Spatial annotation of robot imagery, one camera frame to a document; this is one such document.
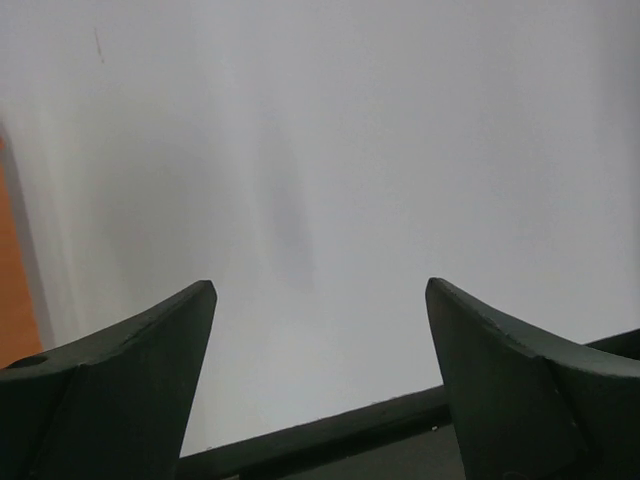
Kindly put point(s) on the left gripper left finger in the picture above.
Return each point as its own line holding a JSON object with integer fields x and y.
{"x": 114, "y": 404}

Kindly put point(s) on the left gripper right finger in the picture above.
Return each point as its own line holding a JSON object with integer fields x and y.
{"x": 528, "y": 404}

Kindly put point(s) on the orange plastic laundry basket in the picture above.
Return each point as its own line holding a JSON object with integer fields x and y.
{"x": 20, "y": 323}

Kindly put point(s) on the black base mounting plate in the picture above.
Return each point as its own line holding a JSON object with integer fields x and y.
{"x": 331, "y": 439}

